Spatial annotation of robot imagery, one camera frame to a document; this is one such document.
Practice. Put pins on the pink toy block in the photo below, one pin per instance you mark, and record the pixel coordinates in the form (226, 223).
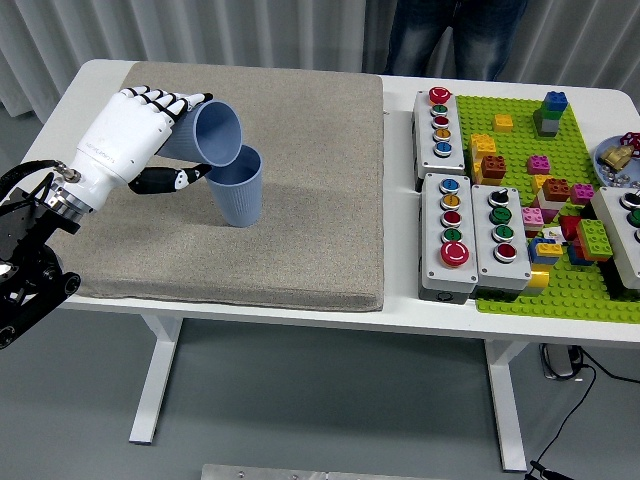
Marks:
(538, 165)
(581, 194)
(531, 216)

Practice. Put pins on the grey power strip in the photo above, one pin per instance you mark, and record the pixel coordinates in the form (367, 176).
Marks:
(557, 362)

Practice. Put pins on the dark green toy block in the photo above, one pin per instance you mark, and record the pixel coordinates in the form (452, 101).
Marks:
(545, 114)

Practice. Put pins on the blue ribbed plastic cup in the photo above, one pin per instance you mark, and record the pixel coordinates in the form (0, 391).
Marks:
(182, 137)
(240, 200)

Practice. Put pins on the five-button box small red mushroom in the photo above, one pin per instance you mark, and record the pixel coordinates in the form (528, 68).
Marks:
(452, 160)

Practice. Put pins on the brass valve fitting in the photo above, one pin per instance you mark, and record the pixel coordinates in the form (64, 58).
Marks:
(615, 156)

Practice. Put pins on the blue toy block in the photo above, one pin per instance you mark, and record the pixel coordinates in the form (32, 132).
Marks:
(556, 100)
(535, 253)

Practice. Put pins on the white button box black base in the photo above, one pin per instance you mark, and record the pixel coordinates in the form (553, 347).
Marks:
(612, 230)

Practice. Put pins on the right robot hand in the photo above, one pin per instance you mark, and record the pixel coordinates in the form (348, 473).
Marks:
(545, 475)

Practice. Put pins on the white toy block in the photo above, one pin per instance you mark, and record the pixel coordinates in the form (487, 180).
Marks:
(545, 202)

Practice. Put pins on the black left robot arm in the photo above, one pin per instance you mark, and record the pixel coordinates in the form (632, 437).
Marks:
(25, 230)

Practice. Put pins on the yellow round toy block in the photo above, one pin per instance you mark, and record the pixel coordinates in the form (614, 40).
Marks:
(537, 277)

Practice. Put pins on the five-button box large red mushroom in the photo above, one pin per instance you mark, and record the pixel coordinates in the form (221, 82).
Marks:
(432, 272)

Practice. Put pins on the light blue plate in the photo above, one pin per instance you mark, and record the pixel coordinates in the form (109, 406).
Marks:
(632, 170)

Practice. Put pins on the small orange-yellow toy block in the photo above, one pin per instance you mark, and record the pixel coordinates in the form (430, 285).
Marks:
(503, 123)

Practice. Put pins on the person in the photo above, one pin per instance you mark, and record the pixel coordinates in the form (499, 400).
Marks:
(460, 45)

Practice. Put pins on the four-button box black selector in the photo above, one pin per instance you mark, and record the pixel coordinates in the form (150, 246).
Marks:
(520, 272)

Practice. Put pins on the brown toy block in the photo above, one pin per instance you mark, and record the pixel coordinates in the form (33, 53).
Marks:
(555, 190)
(492, 167)

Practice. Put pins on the green studded baseplate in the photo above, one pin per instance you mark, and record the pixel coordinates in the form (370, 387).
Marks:
(515, 145)

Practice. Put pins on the white pleated curtain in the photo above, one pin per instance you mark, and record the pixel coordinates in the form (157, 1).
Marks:
(200, 30)

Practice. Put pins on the small white warning label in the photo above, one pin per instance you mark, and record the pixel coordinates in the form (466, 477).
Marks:
(553, 233)

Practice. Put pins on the red valve handwheel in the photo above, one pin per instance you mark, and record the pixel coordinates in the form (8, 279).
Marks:
(631, 140)

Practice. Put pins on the red toy block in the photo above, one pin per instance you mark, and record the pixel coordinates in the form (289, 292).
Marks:
(570, 226)

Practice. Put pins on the white table leg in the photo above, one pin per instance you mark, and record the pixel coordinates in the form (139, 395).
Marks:
(505, 405)
(155, 380)

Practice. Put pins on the grey toy block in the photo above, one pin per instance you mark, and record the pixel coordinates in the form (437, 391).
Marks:
(547, 127)

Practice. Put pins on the light green toy block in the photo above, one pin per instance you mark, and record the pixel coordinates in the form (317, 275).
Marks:
(594, 239)

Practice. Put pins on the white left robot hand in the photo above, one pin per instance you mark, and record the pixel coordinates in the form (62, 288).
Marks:
(125, 140)

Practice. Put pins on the grey-brown fabric mat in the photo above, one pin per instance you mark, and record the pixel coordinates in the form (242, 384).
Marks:
(275, 200)

